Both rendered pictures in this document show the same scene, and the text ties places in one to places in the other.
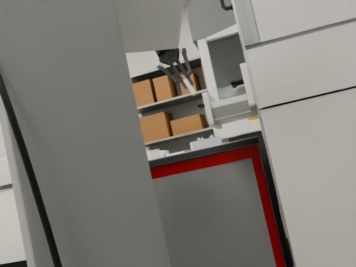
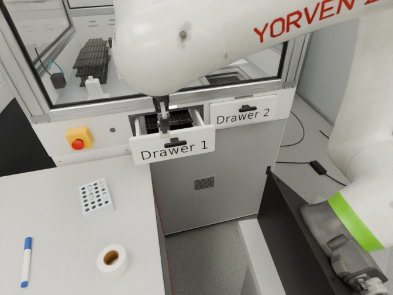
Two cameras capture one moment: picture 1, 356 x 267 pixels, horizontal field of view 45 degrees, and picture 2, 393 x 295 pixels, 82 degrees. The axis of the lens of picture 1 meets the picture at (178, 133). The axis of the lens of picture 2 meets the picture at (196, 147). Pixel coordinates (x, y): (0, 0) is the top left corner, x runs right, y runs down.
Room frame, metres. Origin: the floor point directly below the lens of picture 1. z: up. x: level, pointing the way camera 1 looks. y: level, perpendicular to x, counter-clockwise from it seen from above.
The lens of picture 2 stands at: (1.69, 0.46, 1.36)
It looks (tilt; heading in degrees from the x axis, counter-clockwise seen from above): 39 degrees down; 247
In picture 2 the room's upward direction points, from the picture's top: 2 degrees counter-clockwise
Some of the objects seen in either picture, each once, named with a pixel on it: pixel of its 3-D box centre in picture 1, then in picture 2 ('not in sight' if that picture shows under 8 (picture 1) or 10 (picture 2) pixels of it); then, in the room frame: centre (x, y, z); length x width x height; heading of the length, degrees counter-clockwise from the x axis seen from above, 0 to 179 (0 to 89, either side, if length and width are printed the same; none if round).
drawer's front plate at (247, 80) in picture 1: (249, 91); (242, 111); (1.19, -0.22, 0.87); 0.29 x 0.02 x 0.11; 169
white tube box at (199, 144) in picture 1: (205, 143); (96, 198); (1.81, -0.10, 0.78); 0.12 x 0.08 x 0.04; 94
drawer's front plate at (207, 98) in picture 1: (213, 112); (174, 144); (1.52, -0.14, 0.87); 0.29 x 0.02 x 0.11; 169
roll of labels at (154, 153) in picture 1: (151, 155); (113, 261); (1.79, 0.13, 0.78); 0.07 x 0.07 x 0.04
